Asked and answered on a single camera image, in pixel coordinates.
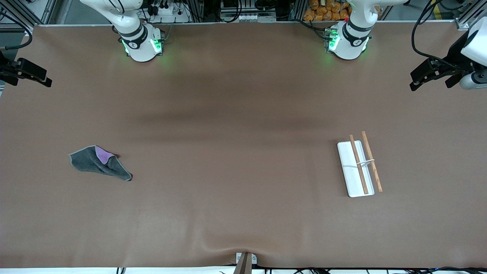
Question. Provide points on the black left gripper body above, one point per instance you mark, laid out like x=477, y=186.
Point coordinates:
x=455, y=53

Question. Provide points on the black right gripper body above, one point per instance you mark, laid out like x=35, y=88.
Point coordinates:
x=8, y=70

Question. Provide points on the grey purple towel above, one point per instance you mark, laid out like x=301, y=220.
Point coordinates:
x=97, y=165

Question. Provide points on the white rack with wooden rods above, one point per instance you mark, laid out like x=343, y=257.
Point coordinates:
x=355, y=175

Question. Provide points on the orange snack packets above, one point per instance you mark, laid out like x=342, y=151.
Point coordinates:
x=323, y=11

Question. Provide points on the white power strip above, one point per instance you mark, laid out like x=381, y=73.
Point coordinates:
x=167, y=9

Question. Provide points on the white connector block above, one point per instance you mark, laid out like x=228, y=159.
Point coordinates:
x=255, y=17

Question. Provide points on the brown table mat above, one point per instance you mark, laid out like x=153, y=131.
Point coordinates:
x=228, y=171

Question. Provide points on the metal camera mount clamp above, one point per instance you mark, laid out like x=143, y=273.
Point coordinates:
x=245, y=262

